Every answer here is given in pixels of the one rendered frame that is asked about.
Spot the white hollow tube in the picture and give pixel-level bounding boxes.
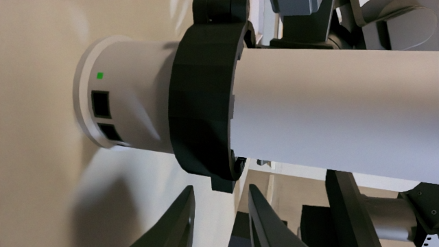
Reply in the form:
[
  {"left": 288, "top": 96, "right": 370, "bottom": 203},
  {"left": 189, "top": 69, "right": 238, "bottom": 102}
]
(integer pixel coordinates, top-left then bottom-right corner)
[{"left": 230, "top": 41, "right": 439, "bottom": 185}]

